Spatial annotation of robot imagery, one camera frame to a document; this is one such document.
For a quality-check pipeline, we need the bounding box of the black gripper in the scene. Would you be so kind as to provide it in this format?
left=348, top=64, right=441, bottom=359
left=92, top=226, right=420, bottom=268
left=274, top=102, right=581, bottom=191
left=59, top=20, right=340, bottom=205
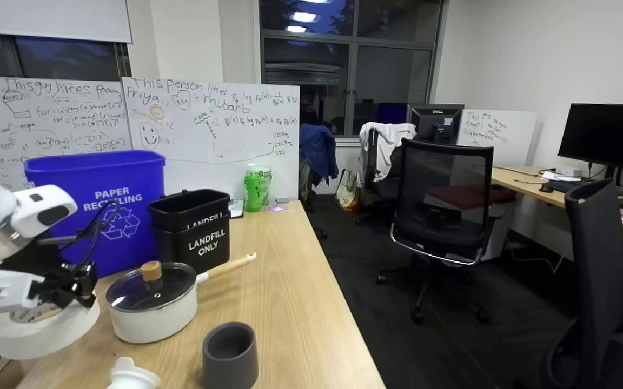
left=0, top=240, right=101, bottom=313

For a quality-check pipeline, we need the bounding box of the white tape roll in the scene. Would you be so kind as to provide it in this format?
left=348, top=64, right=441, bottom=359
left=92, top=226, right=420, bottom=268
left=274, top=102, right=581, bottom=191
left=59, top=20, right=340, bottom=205
left=0, top=297, right=101, bottom=361

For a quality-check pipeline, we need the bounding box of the blue paper recycling bin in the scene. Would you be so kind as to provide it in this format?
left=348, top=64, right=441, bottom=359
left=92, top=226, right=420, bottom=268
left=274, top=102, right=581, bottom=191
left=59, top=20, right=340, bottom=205
left=25, top=150, right=168, bottom=278

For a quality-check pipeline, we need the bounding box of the black landfill bin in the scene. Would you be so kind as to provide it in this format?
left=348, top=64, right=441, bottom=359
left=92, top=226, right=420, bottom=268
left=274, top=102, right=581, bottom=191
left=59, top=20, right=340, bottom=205
left=147, top=188, right=233, bottom=275

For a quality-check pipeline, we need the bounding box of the white pot with glass lid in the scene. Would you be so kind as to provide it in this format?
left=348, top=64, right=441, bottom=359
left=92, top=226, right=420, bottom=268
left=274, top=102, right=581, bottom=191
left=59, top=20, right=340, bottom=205
left=104, top=250, right=259, bottom=345

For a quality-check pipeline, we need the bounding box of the whiteboard with dense handwriting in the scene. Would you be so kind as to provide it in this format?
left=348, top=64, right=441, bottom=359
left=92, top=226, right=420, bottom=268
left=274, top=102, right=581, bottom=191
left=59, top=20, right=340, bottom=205
left=0, top=74, right=134, bottom=192

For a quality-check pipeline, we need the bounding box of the grey cup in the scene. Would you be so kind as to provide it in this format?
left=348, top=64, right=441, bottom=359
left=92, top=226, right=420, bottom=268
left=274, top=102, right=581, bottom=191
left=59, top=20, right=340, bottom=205
left=201, top=320, right=259, bottom=389

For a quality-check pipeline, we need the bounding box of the green bottle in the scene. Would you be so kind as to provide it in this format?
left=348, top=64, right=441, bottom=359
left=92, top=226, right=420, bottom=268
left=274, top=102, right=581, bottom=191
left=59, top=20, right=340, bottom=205
left=242, top=161, right=274, bottom=213

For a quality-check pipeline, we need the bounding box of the whiteboard with smiley drawing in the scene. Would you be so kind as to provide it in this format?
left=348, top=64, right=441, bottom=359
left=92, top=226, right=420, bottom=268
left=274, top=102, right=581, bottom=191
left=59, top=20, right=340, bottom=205
left=122, top=75, right=303, bottom=203

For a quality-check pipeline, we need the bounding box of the white roller blind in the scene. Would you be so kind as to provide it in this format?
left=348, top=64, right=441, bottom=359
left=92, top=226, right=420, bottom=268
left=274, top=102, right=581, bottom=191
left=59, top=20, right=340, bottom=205
left=0, top=0, right=134, bottom=44

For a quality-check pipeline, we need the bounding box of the blue jacket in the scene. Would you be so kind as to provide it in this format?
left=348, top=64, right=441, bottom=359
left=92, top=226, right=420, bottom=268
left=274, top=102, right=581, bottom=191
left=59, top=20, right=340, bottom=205
left=298, top=123, right=341, bottom=186

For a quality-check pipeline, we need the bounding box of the large dark window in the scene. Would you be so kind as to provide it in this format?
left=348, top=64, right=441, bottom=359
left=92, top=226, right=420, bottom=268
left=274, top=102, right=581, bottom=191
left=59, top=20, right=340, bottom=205
left=257, top=0, right=449, bottom=139

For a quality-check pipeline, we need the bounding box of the white cloth on chair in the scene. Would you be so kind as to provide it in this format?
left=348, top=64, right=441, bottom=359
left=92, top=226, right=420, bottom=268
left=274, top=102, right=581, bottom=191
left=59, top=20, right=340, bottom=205
left=358, top=119, right=417, bottom=183

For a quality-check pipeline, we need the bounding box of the black mesh office chair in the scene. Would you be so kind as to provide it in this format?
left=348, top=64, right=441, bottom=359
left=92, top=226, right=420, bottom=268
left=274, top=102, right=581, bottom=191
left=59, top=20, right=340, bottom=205
left=375, top=139, right=497, bottom=327

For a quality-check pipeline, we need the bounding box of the small dark monitor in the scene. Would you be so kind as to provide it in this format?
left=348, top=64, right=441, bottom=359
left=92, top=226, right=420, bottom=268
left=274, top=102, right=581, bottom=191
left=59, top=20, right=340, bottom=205
left=407, top=103, right=466, bottom=146

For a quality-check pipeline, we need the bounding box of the small white note board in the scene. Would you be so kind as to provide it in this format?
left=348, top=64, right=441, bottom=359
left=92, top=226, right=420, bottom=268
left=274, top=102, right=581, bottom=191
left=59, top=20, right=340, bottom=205
left=456, top=105, right=542, bottom=169

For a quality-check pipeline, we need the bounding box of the long wooden office desk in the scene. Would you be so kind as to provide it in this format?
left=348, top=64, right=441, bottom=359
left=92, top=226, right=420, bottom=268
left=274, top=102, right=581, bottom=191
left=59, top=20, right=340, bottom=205
left=492, top=167, right=623, bottom=240

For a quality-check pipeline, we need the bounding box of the black keyboard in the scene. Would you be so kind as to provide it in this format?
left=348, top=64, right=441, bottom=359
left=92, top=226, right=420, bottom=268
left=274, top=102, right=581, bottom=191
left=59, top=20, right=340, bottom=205
left=539, top=179, right=588, bottom=195

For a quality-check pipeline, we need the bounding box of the black solid-back office chair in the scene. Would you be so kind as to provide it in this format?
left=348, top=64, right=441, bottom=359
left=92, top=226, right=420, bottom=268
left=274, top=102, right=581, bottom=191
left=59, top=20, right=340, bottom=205
left=542, top=179, right=623, bottom=389

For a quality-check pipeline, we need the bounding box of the black computer monitor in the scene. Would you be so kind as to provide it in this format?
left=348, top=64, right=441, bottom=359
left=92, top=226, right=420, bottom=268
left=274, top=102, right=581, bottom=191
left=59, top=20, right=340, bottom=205
left=557, top=102, right=623, bottom=191

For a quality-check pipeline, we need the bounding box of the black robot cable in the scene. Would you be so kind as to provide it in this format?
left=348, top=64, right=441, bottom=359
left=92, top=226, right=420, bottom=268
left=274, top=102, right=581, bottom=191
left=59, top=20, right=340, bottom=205
left=55, top=203, right=117, bottom=273

